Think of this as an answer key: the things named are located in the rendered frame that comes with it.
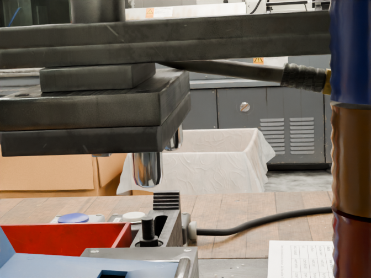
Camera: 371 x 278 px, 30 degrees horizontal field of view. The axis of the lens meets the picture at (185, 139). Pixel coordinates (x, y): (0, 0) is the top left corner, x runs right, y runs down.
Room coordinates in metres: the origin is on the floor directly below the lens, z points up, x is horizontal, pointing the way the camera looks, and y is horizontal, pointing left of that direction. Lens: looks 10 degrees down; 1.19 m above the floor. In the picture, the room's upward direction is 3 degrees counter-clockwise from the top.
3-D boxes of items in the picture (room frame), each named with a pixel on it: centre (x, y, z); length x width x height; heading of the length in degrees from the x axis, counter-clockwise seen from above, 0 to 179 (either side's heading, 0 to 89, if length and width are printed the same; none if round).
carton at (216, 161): (2.96, -0.07, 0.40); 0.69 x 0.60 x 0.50; 169
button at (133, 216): (0.85, 0.07, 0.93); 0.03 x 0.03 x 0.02
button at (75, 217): (0.86, 0.15, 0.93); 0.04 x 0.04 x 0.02
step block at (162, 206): (0.73, 0.03, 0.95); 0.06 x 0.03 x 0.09; 174
